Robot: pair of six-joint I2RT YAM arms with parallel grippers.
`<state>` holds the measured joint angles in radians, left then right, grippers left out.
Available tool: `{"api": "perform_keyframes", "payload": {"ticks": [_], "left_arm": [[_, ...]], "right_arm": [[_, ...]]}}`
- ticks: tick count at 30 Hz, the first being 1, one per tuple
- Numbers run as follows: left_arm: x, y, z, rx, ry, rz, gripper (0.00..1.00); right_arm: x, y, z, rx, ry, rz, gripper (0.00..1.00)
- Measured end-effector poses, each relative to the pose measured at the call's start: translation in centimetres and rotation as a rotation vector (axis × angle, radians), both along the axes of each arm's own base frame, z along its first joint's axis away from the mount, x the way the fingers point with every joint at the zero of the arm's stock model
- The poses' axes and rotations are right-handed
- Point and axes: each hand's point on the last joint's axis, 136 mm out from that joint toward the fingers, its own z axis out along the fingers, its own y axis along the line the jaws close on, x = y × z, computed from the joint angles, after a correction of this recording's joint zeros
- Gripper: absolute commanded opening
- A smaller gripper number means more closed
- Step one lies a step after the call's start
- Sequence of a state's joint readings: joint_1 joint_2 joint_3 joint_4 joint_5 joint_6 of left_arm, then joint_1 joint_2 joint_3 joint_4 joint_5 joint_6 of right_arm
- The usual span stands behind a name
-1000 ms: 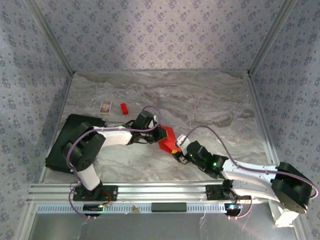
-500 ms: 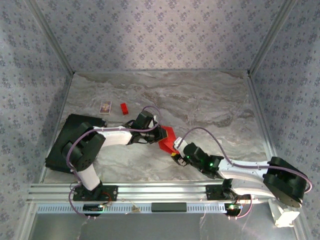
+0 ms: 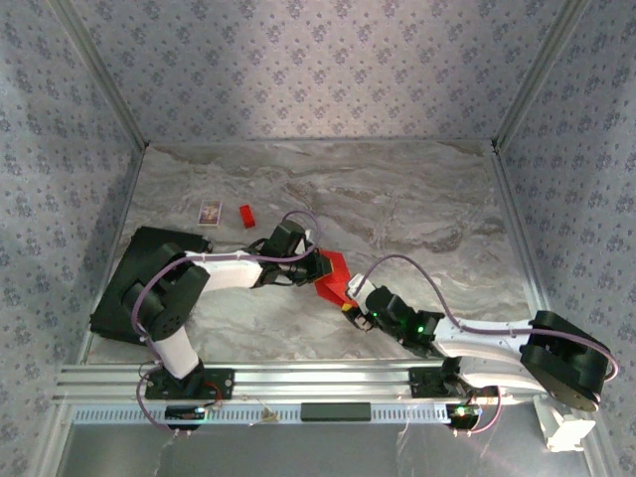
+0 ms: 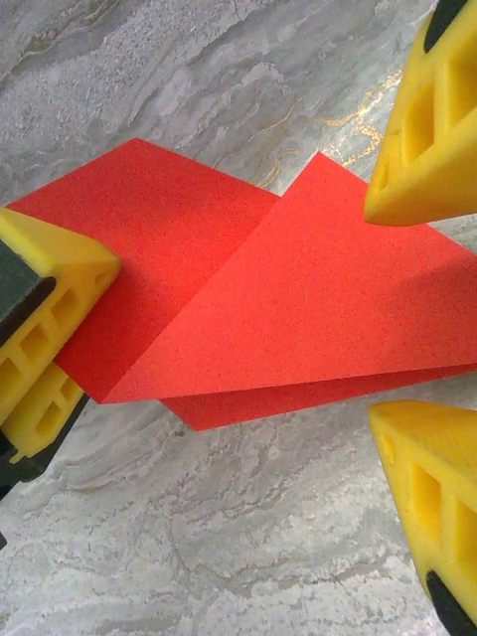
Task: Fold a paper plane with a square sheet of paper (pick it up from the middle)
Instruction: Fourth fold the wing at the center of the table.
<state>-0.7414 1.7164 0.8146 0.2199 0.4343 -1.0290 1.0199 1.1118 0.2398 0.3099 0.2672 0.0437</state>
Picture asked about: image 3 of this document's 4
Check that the red paper sheet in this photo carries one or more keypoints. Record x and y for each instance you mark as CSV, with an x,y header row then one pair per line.
x,y
333,293

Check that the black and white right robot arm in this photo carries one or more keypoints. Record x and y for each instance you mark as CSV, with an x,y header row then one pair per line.
x,y
477,338

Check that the small red block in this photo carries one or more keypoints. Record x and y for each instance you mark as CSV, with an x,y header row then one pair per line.
x,y
247,216

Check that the black rectangular bar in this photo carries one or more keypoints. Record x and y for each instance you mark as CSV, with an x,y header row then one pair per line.
x,y
335,412

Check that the small picture card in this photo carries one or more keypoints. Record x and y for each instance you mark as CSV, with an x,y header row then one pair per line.
x,y
209,212

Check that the small tan tag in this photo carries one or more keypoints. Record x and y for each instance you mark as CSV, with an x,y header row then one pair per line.
x,y
270,416

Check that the black mat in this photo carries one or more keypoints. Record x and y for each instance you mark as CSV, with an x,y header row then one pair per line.
x,y
146,237

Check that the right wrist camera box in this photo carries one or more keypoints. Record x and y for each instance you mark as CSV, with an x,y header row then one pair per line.
x,y
382,300

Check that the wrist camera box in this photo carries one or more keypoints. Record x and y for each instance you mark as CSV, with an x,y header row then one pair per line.
x,y
288,237
382,300

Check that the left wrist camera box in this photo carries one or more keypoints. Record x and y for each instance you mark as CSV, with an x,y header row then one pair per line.
x,y
288,237

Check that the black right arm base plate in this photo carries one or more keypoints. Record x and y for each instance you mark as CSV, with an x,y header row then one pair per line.
x,y
422,382

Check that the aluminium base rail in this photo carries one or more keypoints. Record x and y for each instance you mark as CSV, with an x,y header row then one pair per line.
x,y
323,380

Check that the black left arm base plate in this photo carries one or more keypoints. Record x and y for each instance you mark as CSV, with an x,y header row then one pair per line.
x,y
223,382

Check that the aluminium table side rail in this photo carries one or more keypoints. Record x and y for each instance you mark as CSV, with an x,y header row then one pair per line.
x,y
128,199
512,199

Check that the white plastic bracket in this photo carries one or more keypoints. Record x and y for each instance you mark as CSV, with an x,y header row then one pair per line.
x,y
566,432

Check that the aluminium frame post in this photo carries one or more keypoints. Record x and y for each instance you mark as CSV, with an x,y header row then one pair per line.
x,y
103,74
540,74

